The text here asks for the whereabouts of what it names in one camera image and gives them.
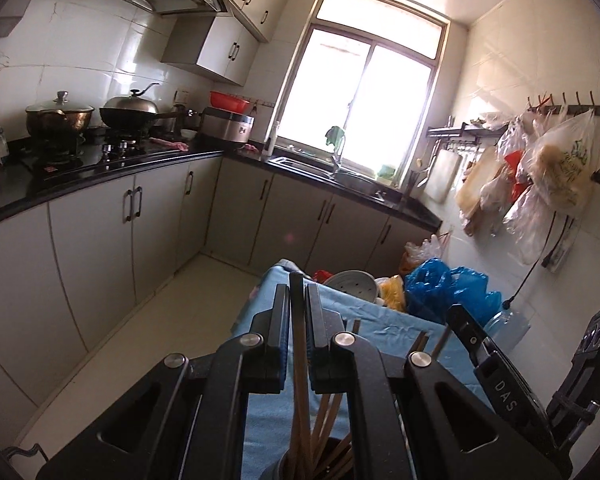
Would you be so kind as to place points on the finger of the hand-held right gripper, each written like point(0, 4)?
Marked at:
point(495, 385)

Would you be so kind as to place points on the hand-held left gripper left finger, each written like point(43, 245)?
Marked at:
point(280, 320)

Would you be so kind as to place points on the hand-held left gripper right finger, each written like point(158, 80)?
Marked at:
point(314, 320)

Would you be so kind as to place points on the dark-tipped wooden chopstick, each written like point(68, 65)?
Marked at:
point(441, 344)
point(300, 385)

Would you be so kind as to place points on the bunch of wooden chopsticks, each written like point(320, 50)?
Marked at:
point(325, 420)

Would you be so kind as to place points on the black chopstick holder cup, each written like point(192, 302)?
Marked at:
point(272, 475)

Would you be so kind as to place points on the small red object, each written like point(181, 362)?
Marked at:
point(322, 276)

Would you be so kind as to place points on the white perforated bowl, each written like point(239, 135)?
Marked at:
point(352, 285)

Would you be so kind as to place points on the clear plastic jug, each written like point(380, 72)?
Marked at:
point(507, 327)

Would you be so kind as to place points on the blue tablecloth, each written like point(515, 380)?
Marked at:
point(390, 325)

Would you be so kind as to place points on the yellow plastic bag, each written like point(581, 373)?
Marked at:
point(392, 294)

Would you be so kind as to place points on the blue plastic bag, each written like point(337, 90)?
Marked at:
point(445, 285)

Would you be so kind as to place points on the white power strip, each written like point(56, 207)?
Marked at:
point(562, 247)

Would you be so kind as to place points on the steel sink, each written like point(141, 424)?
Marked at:
point(310, 170)

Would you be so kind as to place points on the clear hanging plastic bag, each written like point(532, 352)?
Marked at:
point(527, 230)

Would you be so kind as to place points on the steel faucet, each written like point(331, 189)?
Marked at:
point(338, 157)

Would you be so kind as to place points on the green sill object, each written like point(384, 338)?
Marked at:
point(387, 172)

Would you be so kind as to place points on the green cloth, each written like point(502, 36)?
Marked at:
point(335, 136)

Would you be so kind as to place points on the white cutting board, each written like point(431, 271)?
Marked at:
point(442, 177)

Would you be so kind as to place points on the wooden cutting board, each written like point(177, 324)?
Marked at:
point(475, 190)

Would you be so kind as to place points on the grey base cabinets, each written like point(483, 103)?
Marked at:
point(95, 250)

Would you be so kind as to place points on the silver rice cooker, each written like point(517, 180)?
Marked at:
point(227, 127)

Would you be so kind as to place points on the pink cloth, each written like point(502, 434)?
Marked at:
point(170, 144)

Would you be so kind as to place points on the red hanging plastic bag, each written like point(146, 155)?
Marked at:
point(516, 175)

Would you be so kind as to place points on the red plastic basin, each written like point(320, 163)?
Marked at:
point(230, 102)

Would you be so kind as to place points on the white bag with green print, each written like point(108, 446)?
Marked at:
point(562, 165)

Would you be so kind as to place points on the black kitchen countertop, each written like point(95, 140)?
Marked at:
point(105, 172)

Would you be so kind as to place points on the kitchen window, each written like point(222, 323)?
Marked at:
point(360, 90)

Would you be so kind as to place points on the black wok with lid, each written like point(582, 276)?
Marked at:
point(130, 112)

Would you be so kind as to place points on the gas stove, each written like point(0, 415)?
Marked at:
point(80, 155)

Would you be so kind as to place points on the steel pot with lid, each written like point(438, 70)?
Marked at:
point(60, 120)

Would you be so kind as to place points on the metal wall shelf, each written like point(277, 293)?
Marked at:
point(465, 131)

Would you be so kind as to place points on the low grey wall cabinet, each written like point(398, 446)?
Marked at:
point(215, 50)

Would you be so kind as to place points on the wall hook rail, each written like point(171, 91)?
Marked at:
point(580, 108)

